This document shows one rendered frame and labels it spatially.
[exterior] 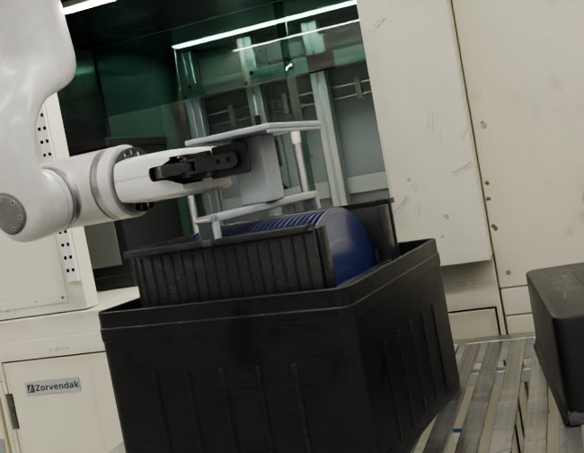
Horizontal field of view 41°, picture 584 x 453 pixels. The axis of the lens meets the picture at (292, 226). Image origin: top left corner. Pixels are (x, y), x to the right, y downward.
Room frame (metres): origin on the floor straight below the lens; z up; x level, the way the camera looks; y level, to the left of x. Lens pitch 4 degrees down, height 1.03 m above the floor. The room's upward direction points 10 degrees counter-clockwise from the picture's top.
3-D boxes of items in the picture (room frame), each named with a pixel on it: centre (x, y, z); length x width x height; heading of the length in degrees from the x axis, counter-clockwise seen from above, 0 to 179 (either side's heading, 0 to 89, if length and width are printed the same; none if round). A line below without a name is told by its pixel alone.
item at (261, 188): (0.83, 0.02, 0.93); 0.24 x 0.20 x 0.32; 153
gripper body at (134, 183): (0.88, 0.12, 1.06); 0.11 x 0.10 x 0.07; 63
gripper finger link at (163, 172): (0.83, 0.11, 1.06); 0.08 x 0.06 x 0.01; 170
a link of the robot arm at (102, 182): (0.92, 0.18, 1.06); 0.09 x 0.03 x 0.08; 153
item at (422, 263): (0.83, 0.02, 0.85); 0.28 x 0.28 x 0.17; 63
